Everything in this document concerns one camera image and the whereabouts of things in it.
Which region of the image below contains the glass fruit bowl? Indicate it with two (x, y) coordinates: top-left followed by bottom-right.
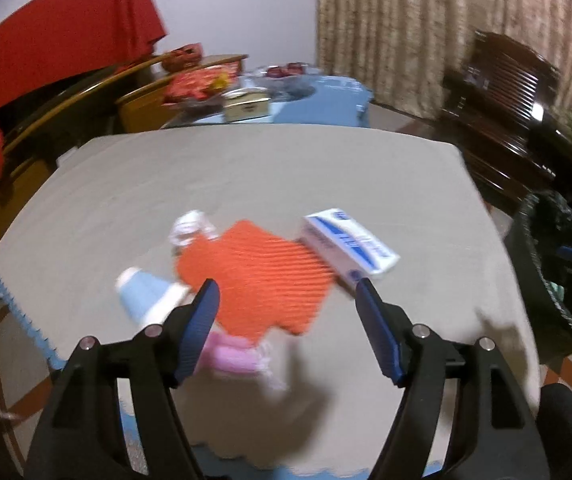
(256, 62), (317, 91)

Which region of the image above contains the blue tablecloth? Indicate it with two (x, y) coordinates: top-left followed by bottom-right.
(166, 75), (373, 128)

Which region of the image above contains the clear plastic wrapper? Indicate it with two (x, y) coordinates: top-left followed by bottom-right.
(168, 210), (219, 248)

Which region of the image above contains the red basket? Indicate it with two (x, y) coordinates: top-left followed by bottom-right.
(161, 44), (204, 72)

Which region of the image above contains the dark wooden side table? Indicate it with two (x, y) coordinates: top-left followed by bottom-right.
(531, 110), (572, 221)

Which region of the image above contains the black bagged trash bin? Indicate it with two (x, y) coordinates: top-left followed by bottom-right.
(508, 190), (572, 346)

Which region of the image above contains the white blue paper cup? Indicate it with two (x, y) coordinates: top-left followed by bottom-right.
(116, 267), (192, 328)

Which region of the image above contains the black television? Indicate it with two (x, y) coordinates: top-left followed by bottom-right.
(0, 72), (117, 126)

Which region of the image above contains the gold tissue box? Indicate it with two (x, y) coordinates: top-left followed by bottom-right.
(222, 91), (272, 123)

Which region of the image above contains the beige patterned curtain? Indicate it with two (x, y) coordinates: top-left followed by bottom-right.
(314, 0), (572, 126)

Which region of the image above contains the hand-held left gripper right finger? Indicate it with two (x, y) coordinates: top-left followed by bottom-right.
(355, 278), (551, 480)

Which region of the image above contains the person's leg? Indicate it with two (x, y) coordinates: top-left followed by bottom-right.
(538, 382), (572, 466)

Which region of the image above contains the red patterned packet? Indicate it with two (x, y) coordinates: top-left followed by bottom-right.
(163, 67), (227, 103)

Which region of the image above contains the red cloth cover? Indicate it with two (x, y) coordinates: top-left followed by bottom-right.
(0, 0), (168, 183)

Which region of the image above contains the wooden television cabinet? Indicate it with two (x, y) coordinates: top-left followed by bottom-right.
(0, 54), (249, 261)

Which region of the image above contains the pink pouch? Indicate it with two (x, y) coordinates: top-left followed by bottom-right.
(201, 330), (287, 393)

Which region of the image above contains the dark wooden armchair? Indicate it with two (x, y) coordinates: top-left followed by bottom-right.
(438, 30), (562, 191)

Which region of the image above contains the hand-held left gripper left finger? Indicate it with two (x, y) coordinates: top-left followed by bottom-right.
(26, 278), (222, 480)

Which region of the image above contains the white blue carton box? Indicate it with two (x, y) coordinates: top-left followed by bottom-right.
(298, 207), (401, 293)

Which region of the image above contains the grey tablecloth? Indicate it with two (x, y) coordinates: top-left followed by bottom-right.
(0, 122), (542, 478)

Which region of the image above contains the orange ribbed cloth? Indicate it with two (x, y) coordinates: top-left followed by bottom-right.
(175, 219), (339, 338)

